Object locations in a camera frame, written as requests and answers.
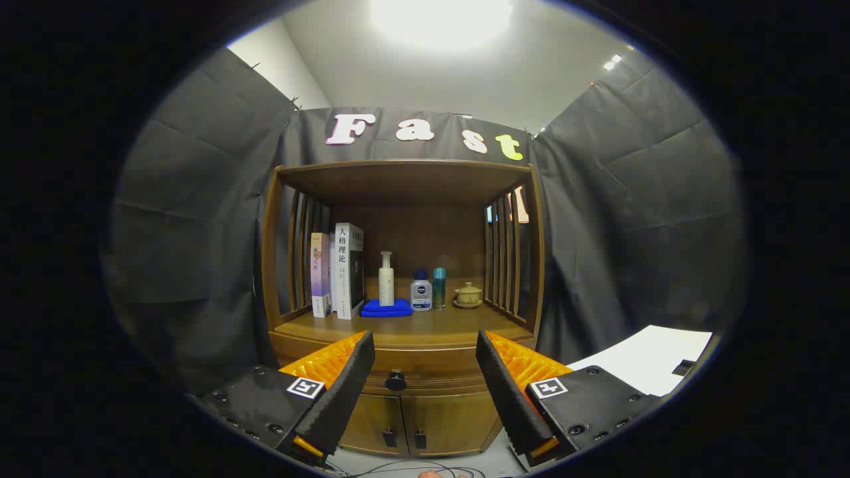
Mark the wooden cabinet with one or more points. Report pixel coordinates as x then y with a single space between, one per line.
425 232

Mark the white bottle with blue cap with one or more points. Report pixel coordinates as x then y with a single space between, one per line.
421 295

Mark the teal bottle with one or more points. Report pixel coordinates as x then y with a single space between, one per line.
439 289

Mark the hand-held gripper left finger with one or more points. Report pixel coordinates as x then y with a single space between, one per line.
345 398

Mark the black backdrop cloth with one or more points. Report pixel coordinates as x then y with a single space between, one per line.
199 232

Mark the purple book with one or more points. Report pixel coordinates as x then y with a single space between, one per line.
320 275

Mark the small ceiling lamp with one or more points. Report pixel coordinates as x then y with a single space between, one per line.
612 62

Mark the white table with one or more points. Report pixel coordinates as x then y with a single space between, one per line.
644 358

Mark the white pump bottle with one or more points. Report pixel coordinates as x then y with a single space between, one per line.
386 285

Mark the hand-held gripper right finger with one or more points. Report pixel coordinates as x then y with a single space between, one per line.
508 398

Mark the wooden cabinet door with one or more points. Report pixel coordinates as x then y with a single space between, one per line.
458 418
368 415

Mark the white book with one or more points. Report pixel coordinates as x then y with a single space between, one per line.
345 272

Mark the yellow lidded teacup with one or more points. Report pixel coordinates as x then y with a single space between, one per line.
468 295

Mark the wooden drawer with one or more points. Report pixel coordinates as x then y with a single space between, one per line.
435 368

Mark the wooden countertop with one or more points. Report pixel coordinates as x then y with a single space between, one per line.
438 325

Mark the black drawer knob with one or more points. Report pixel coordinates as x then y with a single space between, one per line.
396 380

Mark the blue folded cloth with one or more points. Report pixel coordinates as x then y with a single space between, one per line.
387 308

